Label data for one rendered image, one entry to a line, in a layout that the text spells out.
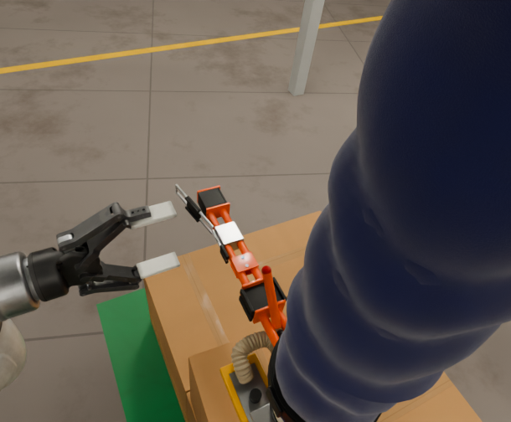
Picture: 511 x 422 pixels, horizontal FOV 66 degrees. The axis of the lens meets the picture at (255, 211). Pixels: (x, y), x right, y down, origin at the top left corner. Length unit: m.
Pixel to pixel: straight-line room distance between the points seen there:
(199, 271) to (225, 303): 0.20
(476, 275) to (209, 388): 0.97
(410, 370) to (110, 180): 2.80
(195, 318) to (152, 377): 0.59
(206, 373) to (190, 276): 0.71
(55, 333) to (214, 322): 1.01
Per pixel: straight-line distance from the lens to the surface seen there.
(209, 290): 1.81
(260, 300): 0.99
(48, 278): 0.62
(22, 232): 2.92
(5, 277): 0.63
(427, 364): 0.48
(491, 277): 0.36
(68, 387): 2.32
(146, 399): 2.21
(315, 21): 3.84
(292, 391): 0.71
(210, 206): 1.15
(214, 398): 1.22
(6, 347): 0.76
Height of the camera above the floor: 2.11
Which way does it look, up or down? 48 degrees down
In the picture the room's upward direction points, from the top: 9 degrees clockwise
